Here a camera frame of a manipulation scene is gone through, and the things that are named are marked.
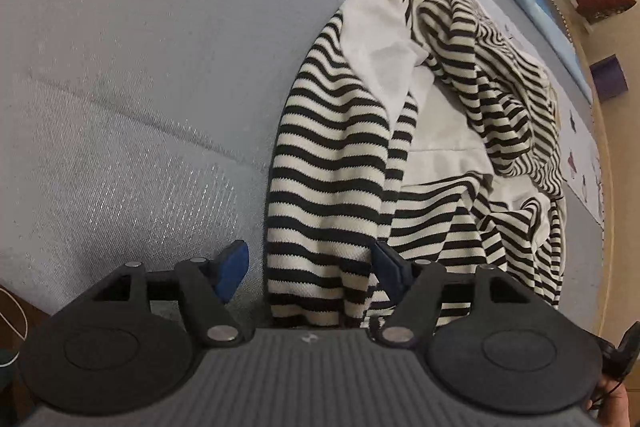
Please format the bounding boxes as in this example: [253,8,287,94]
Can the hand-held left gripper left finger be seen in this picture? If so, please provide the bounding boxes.
[87,240,252,350]

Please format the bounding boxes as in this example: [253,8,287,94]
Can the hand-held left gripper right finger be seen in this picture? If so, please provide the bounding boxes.
[366,240,538,350]

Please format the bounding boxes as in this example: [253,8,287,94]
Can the striped white hooded top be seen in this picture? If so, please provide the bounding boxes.
[265,0,572,331]

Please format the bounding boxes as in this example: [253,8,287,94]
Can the person's right hand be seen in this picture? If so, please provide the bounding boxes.
[590,379,632,427]

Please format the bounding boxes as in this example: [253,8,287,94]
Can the wooden bed frame rail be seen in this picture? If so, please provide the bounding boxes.
[500,0,618,344]

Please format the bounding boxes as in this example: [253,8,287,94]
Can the white cable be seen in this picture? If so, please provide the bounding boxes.
[0,286,29,360]

